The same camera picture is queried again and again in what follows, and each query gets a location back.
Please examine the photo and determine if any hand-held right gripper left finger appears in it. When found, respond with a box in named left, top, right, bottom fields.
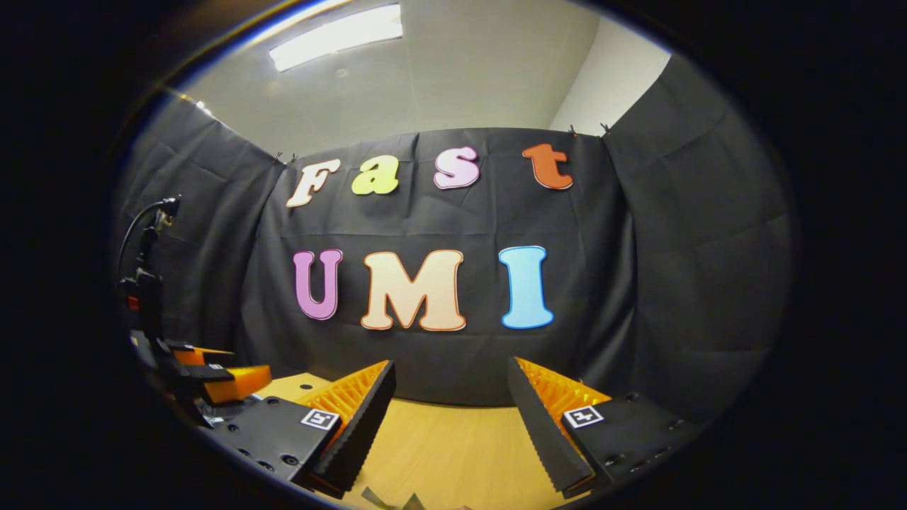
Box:
left=205, top=359, right=398, bottom=500

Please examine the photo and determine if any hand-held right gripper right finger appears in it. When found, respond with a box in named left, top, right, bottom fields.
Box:
left=507, top=356, right=702, bottom=500

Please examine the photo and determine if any black backdrop cloth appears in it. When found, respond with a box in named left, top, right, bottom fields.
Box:
left=113, top=53, right=794, bottom=426

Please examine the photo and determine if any ceiling light panel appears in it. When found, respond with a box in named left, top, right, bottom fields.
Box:
left=268, top=4, right=405, bottom=73

